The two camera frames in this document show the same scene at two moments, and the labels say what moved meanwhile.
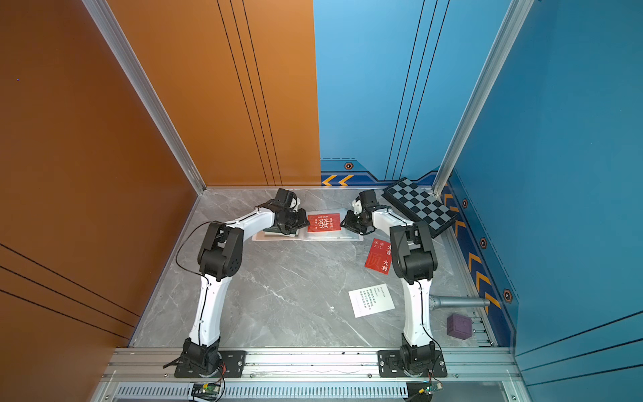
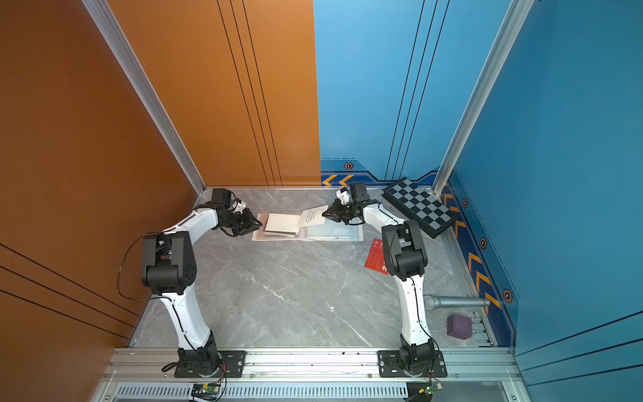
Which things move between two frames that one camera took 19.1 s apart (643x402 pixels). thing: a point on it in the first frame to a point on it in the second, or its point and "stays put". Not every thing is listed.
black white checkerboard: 420,206 stays put
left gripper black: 303,220 to 250,224
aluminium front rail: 310,365 stays put
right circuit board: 429,389 stays put
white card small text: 371,300 to 313,216
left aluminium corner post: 108,28 stays put
